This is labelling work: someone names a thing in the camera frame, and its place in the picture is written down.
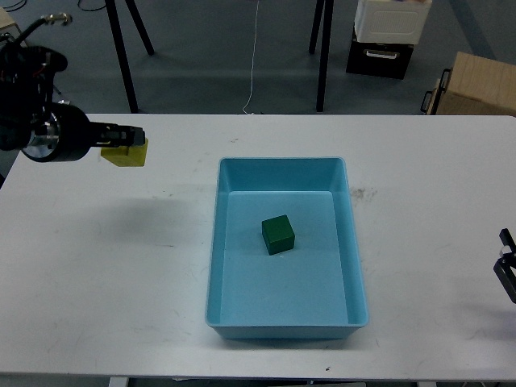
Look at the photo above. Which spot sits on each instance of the wooden cabinet with black handles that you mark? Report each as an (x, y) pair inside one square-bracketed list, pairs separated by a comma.
[(474, 85)]

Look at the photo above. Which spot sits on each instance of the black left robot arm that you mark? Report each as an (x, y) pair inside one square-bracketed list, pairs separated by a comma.
[(20, 117)]

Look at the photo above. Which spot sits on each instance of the yellow wooden block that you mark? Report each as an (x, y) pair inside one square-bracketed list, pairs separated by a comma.
[(131, 156)]

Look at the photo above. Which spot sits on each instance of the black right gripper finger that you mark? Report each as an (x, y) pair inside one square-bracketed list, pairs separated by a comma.
[(505, 265)]

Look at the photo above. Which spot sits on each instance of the light blue plastic bin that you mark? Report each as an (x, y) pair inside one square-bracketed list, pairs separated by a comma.
[(285, 261)]

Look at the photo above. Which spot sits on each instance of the black table leg inner right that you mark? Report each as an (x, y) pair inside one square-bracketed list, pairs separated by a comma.
[(318, 13)]

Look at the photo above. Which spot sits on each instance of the white storage crate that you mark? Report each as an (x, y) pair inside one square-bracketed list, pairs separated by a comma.
[(390, 22)]

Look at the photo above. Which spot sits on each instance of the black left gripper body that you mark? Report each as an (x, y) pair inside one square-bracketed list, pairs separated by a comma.
[(68, 135)]

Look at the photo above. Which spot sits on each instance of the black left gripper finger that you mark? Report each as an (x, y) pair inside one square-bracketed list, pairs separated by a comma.
[(115, 136)]

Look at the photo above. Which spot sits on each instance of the black table leg inner left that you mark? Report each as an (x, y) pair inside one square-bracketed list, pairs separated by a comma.
[(139, 24)]

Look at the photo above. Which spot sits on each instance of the black table leg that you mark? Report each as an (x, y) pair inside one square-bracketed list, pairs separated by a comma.
[(326, 24), (318, 13), (121, 55), (139, 24)]

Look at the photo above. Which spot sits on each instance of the green wooden block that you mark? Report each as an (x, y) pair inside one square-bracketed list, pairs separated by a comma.
[(278, 234)]

